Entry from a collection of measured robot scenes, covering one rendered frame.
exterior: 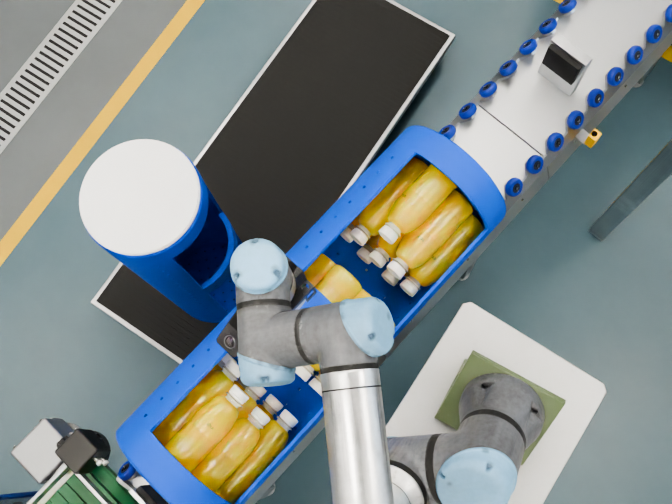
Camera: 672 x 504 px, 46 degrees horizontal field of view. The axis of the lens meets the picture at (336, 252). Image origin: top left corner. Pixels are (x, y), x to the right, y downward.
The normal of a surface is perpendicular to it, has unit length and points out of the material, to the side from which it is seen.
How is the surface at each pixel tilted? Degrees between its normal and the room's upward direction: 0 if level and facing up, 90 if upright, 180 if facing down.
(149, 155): 0
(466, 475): 40
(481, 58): 0
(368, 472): 19
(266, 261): 0
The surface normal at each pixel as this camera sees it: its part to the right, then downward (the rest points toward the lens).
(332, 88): -0.05, -0.25
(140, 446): -0.35, -0.50
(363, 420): 0.27, -0.22
